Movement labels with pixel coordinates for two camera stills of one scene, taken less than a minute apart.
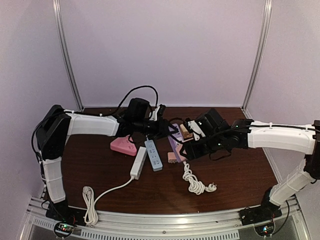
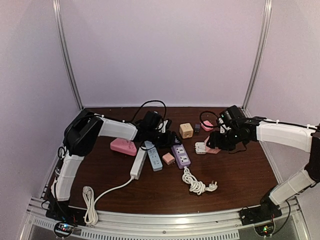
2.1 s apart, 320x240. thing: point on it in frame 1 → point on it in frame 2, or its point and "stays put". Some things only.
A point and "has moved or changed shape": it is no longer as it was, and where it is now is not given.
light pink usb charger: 171,157 has moved or changed shape
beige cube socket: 185,133 stays put
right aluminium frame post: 268,9 stays put
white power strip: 138,163 stays put
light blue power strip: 156,164 stays put
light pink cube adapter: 181,157 has moved or changed shape
